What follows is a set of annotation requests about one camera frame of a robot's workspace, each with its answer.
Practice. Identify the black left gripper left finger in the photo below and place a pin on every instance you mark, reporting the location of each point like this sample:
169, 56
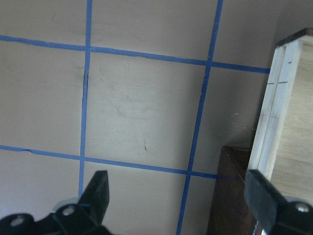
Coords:
96, 196

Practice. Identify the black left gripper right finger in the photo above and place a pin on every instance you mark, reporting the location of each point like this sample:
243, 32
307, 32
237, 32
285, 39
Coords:
263, 199

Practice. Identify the light wooden drawer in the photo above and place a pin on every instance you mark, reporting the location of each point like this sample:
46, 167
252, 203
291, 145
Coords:
283, 145

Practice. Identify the dark wooden cabinet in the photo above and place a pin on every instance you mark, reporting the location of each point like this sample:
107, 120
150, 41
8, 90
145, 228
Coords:
230, 214

